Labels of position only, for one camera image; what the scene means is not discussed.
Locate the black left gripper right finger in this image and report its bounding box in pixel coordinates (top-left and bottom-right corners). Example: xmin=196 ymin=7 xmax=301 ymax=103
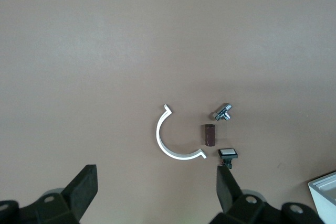
xmin=209 ymin=166 xmax=326 ymax=224

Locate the chrome metal pipe fitting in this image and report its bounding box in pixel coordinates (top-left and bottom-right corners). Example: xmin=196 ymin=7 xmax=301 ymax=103
xmin=209 ymin=102 xmax=234 ymax=122

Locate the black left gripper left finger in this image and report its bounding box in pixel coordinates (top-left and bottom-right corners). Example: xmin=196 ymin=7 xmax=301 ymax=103
xmin=0 ymin=164 xmax=98 ymax=224

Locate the square white push button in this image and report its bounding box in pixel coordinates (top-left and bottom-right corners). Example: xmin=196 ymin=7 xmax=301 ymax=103
xmin=217 ymin=148 xmax=239 ymax=170

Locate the white C-shaped plastic clamp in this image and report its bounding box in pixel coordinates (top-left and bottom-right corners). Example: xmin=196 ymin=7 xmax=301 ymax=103
xmin=156 ymin=103 xmax=208 ymax=161

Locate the brown hexagonal spacer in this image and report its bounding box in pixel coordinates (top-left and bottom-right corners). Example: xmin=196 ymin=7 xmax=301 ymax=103
xmin=201 ymin=123 xmax=216 ymax=147

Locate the white drawer cabinet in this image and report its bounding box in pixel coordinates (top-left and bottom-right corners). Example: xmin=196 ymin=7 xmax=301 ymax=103
xmin=307 ymin=170 xmax=336 ymax=224

